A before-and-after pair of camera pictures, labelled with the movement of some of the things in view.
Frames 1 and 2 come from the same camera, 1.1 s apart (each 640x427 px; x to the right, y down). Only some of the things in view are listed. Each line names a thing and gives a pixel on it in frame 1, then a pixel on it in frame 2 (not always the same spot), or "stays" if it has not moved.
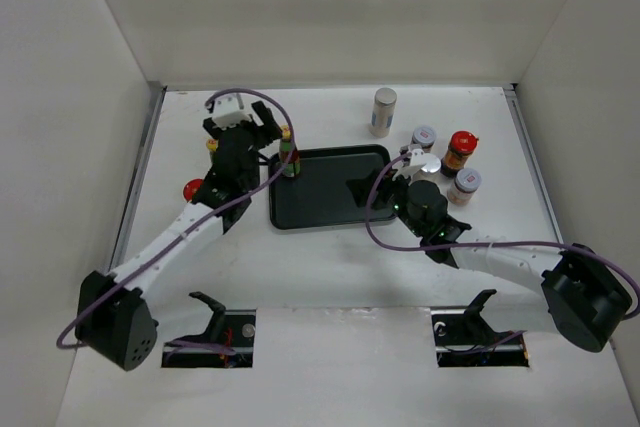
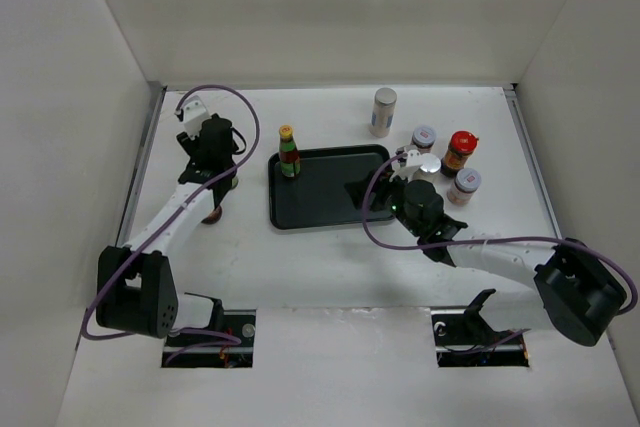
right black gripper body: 399,201 stays
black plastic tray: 333,187 stays
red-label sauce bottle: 289,154 stays
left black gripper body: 259,144 to 192,145
